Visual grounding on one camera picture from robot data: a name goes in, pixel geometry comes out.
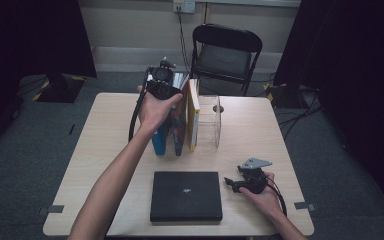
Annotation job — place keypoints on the yellow book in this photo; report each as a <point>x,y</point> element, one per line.
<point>193,113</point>

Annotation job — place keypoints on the black stand base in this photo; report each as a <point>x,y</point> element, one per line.
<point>63,93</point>
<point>283,96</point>

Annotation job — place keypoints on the person's left hand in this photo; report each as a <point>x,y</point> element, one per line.
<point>155,111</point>

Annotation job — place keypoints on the clear acrylic book rack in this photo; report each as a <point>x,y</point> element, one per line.
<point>211,123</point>

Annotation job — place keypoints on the dark round table grommet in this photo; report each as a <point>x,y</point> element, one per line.
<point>218,108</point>

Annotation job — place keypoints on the black book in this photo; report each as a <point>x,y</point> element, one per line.
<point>186,196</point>

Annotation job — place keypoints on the white wall socket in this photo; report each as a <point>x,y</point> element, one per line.
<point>188,6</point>

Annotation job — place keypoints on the grey tape piece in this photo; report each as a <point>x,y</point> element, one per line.
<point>301,205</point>
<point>55,209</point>

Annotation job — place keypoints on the black curtain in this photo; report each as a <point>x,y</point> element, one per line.
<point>30,33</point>
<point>346,50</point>

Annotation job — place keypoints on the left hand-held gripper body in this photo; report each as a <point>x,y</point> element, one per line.
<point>161,83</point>

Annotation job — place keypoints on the blue book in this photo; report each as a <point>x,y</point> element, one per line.
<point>160,143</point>

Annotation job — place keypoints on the black folding chair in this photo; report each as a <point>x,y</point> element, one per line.
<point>226,60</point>

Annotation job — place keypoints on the person's right hand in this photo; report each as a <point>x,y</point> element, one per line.
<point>266,203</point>

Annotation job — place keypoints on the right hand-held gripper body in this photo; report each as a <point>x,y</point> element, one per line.
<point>255,176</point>

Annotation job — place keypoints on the colorful illustrated book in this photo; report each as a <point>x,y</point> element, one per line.
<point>179,133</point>

